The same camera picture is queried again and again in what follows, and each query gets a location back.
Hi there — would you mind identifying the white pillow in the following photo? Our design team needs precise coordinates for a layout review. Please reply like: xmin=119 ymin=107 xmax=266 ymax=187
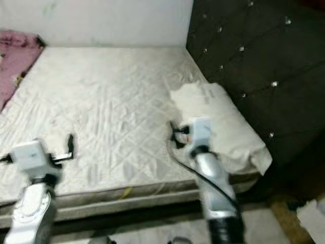
xmin=169 ymin=82 xmax=273 ymax=176

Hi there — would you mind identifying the white quilted mattress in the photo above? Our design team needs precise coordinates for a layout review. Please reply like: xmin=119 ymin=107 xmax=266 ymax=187
xmin=0 ymin=47 xmax=272 ymax=227

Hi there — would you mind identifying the grey left robot leg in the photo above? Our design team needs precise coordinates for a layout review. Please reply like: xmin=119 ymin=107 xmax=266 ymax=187
xmin=91 ymin=236 xmax=112 ymax=244

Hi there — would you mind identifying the purple cartoon print blanket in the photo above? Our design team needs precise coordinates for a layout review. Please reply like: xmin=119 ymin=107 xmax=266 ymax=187
xmin=0 ymin=29 xmax=45 ymax=110

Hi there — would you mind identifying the black tufted headboard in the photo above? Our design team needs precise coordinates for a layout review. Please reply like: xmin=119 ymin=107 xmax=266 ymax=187
xmin=185 ymin=0 xmax=325 ymax=201

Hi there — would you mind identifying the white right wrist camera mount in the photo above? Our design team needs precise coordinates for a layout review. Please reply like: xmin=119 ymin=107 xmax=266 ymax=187
xmin=188 ymin=118 xmax=214 ymax=150

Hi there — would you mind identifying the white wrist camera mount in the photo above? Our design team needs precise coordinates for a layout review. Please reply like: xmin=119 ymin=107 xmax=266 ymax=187
xmin=188 ymin=118 xmax=214 ymax=150
xmin=10 ymin=140 xmax=54 ymax=178

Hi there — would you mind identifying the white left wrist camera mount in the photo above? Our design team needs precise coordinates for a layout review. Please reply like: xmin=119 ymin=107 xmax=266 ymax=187
xmin=10 ymin=140 xmax=54 ymax=178

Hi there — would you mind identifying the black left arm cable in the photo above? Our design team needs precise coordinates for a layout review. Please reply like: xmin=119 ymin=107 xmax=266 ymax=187
xmin=0 ymin=152 xmax=16 ymax=163

